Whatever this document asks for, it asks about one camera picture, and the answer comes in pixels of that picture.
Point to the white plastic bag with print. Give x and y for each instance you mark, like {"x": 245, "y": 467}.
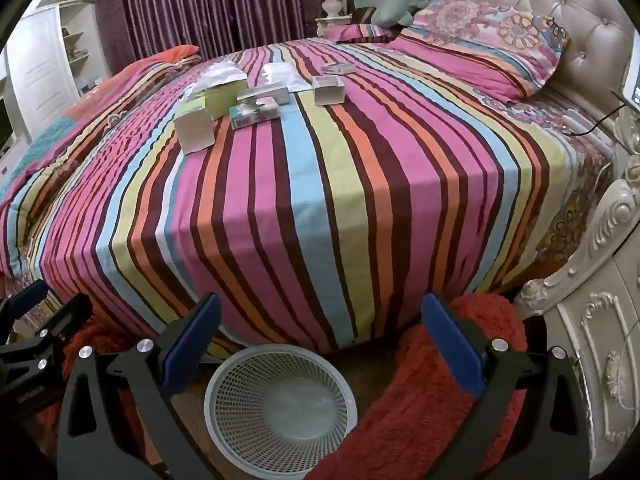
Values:
{"x": 216, "y": 75}

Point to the black television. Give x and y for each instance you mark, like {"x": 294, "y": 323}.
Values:
{"x": 6, "y": 129}

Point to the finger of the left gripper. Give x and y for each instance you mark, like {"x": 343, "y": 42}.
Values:
{"x": 15, "y": 306}
{"x": 62, "y": 326}

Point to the small white box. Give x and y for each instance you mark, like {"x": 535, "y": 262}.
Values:
{"x": 328, "y": 90}

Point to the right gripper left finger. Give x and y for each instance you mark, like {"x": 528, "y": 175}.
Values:
{"x": 93, "y": 441}

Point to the red shaggy rug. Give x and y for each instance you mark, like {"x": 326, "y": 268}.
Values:
{"x": 414, "y": 406}

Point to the green forest tissue pack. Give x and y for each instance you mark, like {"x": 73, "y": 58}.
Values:
{"x": 248, "y": 114}

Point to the ornate white nightstand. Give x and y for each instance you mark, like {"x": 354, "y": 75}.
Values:
{"x": 591, "y": 307}

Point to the far white nightstand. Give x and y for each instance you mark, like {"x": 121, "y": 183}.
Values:
{"x": 325, "y": 24}

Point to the tufted beige headboard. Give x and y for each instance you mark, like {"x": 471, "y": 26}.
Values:
{"x": 593, "y": 64}

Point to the white mesh trash basket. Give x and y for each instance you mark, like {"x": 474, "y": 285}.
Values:
{"x": 275, "y": 411}

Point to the striped colourful bedspread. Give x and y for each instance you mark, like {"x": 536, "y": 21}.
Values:
{"x": 324, "y": 227}

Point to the floral pink pillow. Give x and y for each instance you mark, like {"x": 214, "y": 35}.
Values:
{"x": 506, "y": 53}

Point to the small tissue pack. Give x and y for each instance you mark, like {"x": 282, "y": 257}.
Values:
{"x": 338, "y": 69}

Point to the tall light green box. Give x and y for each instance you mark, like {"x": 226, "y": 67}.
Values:
{"x": 194, "y": 126}

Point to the folded orange quilt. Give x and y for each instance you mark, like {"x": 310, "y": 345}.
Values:
{"x": 121, "y": 92}

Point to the white wardrobe shelf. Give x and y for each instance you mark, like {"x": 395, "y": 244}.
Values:
{"x": 53, "y": 57}

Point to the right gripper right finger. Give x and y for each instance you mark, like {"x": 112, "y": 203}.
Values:
{"x": 550, "y": 439}

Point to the silver white carton box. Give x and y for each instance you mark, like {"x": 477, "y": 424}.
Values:
{"x": 279, "y": 92}

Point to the white printed pouch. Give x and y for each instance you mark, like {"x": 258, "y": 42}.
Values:
{"x": 286, "y": 75}

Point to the small pink pillow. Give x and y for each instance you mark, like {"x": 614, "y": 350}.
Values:
{"x": 360, "y": 34}

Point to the purple curtain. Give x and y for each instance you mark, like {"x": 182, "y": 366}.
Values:
{"x": 134, "y": 29}

